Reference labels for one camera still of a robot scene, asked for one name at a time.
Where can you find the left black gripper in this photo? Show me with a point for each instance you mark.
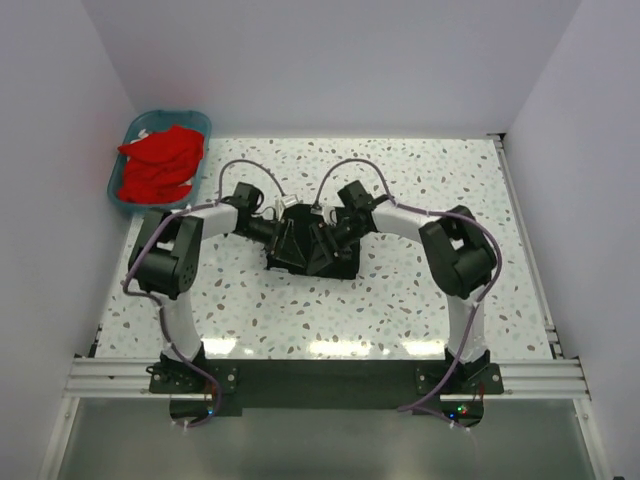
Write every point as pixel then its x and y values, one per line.
pixel 283 246

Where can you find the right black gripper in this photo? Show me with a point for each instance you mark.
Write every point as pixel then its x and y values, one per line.
pixel 323 254

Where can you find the black t shirt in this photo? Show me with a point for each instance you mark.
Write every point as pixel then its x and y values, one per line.
pixel 339 270

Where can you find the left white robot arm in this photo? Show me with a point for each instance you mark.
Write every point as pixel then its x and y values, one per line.
pixel 163 267

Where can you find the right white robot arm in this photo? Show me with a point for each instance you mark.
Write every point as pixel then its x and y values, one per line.
pixel 463 257

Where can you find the red t shirt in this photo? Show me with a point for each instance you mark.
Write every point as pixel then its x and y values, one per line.
pixel 161 167

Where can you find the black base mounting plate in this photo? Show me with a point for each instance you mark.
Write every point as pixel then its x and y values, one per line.
pixel 227 387

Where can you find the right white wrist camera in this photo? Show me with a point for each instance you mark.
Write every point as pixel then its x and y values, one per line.
pixel 326 212

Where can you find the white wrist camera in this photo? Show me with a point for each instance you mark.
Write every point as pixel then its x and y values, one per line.
pixel 326 212
pixel 285 202

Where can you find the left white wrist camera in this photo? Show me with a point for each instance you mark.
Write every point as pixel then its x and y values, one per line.
pixel 285 202

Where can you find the aluminium frame rail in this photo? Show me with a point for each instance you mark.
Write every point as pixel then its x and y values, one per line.
pixel 542 427

